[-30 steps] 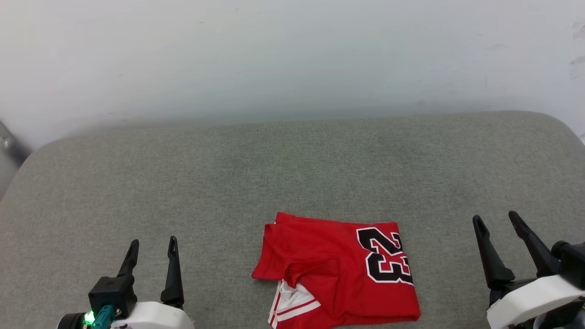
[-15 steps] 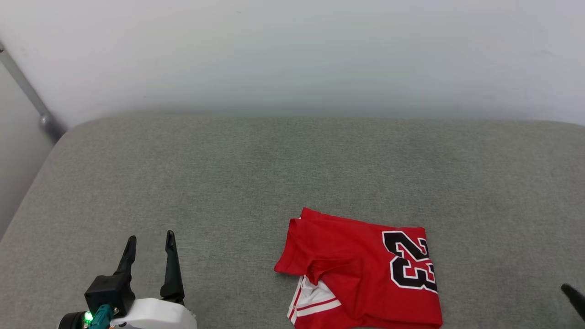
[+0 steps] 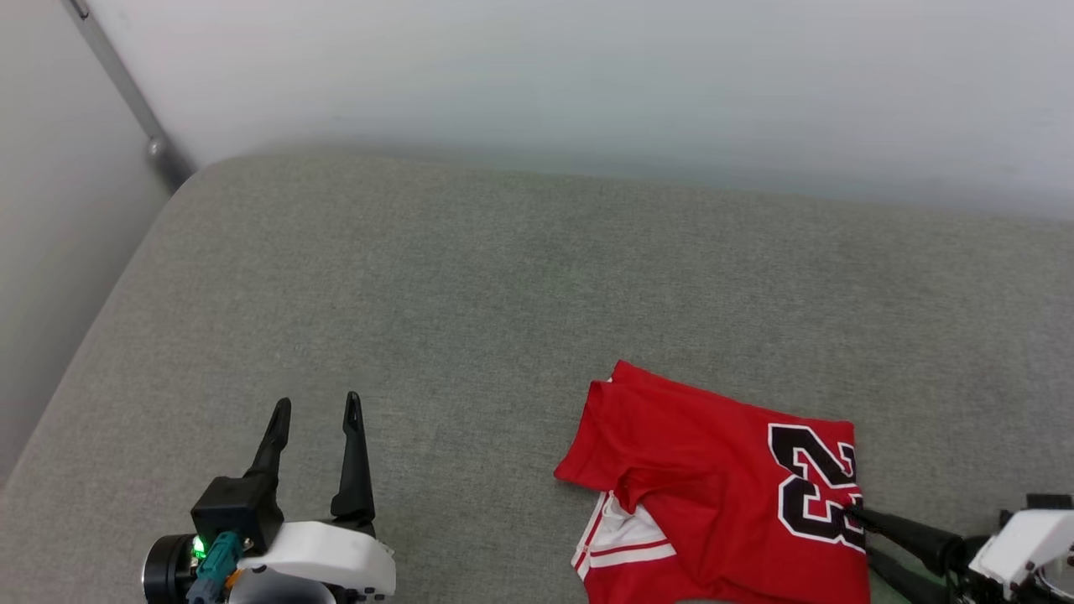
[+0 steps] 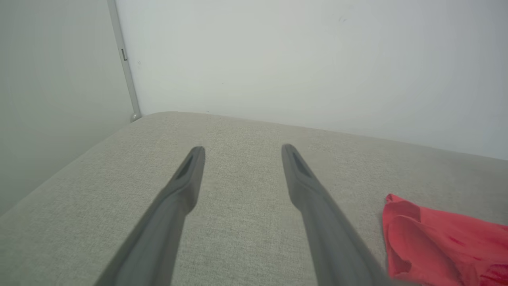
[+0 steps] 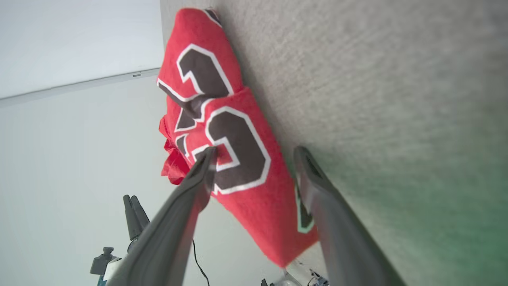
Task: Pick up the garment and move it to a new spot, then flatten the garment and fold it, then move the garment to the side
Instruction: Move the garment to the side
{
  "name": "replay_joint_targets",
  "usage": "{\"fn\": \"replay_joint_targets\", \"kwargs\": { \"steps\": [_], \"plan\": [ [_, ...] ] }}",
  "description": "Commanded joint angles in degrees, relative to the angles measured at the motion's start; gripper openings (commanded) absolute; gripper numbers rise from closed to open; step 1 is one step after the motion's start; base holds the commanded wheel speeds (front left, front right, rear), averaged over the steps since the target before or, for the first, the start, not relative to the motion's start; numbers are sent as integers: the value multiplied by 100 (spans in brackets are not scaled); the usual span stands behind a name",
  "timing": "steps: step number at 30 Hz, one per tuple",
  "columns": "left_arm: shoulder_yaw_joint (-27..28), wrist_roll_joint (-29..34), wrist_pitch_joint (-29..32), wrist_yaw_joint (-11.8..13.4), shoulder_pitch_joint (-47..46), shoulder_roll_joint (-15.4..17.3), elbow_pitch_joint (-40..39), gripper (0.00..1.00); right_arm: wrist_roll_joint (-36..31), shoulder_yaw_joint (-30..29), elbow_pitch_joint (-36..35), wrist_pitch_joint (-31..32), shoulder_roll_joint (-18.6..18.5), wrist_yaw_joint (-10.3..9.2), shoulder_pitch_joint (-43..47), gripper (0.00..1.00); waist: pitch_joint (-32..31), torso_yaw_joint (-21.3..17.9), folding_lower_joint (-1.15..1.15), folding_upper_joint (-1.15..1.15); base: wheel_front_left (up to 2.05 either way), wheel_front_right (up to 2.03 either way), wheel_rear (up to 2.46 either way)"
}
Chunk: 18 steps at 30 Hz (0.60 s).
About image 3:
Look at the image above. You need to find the grey fabric sofa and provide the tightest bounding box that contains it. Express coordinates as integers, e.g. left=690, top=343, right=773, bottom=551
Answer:
left=0, top=149, right=1074, bottom=604

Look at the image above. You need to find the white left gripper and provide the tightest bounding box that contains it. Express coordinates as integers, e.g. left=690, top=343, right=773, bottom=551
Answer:
left=228, top=391, right=397, bottom=604

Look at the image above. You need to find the grey metal wall pipe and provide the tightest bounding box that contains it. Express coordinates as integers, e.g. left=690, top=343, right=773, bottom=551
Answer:
left=60, top=0, right=199, bottom=192

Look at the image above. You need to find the red and white sports jersey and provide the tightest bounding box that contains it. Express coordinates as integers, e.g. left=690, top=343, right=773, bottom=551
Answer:
left=552, top=359, right=873, bottom=604

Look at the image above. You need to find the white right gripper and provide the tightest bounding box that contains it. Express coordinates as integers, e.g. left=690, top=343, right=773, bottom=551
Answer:
left=842, top=505, right=1074, bottom=604

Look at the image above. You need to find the teal cable connector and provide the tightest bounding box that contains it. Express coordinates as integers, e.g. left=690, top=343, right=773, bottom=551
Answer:
left=186, top=530, right=246, bottom=604

